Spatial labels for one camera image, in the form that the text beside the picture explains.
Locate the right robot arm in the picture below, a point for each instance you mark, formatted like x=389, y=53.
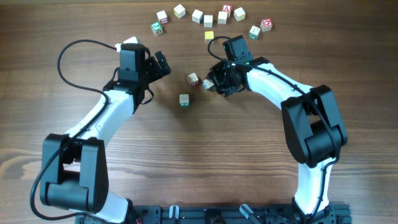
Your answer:
x=313, y=127

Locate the green letter wooden block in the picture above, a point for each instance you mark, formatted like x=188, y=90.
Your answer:
x=157, y=28

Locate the plain white letter block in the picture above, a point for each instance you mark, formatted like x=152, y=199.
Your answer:
x=208, y=21

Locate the white patterned wooden block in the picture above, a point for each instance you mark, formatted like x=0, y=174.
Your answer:
x=208, y=84

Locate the white block blue side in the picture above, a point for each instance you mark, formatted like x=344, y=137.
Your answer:
x=197, y=16

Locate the white block green trim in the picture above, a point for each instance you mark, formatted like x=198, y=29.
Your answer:
x=254, y=32

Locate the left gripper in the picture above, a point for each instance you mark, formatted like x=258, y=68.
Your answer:
x=156, y=69

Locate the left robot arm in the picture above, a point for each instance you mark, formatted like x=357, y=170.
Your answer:
x=74, y=172

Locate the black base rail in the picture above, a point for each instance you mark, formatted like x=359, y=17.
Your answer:
x=280, y=213

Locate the red letter A block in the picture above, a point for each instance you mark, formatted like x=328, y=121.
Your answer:
x=227, y=10

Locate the white block green side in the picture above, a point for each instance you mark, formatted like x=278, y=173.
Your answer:
x=184, y=100

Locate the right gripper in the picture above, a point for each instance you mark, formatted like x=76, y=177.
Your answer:
x=213, y=75

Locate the yellow top wooden block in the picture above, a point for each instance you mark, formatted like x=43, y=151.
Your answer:
x=209, y=35

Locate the wooden block red letter side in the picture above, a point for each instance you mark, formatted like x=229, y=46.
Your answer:
x=193, y=80

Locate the white block red side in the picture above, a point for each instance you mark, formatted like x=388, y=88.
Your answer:
x=162, y=17

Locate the red letter O block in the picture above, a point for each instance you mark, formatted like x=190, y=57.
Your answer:
x=266, y=25

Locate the white block yellow side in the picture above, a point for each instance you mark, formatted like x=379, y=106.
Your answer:
x=239, y=14

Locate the white wooden block centre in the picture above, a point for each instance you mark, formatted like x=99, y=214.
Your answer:
x=222, y=17

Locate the white block yellow edge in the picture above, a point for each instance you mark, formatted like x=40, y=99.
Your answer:
x=179, y=11

